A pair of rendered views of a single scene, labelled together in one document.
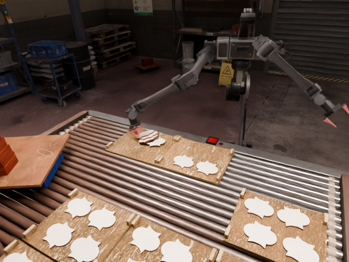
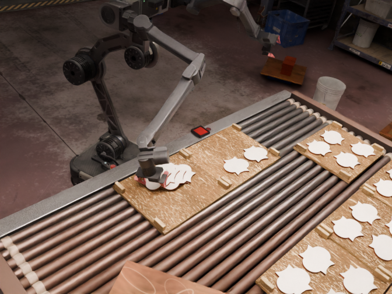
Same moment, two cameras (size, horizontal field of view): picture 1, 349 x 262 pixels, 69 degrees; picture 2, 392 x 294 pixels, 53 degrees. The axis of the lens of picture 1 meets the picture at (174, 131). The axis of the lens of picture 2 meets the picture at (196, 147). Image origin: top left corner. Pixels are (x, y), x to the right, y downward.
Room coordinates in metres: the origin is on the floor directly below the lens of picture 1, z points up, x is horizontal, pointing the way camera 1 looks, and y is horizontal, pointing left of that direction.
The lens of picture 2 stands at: (1.17, 1.50, 2.19)
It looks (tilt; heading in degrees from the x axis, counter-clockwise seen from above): 37 degrees down; 282
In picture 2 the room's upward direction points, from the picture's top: 9 degrees clockwise
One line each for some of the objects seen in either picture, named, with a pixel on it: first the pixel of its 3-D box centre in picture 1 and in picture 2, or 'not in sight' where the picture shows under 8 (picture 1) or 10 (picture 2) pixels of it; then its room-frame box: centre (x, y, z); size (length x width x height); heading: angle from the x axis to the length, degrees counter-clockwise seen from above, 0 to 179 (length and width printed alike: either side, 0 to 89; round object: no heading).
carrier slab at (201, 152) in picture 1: (196, 158); (231, 155); (1.32, -0.14, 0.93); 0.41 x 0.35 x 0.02; 62
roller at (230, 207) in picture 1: (153, 181); (252, 204); (1.15, 0.13, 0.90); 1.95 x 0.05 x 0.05; 61
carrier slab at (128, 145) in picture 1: (143, 144); (172, 189); (1.51, 0.23, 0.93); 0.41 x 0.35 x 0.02; 62
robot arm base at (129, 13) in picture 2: (209, 51); (130, 19); (1.97, -0.29, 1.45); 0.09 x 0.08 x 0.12; 79
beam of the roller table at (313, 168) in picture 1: (189, 140); (177, 149); (1.60, -0.12, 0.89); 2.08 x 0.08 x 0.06; 61
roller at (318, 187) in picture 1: (179, 150); (199, 164); (1.45, -0.03, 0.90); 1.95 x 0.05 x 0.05; 61
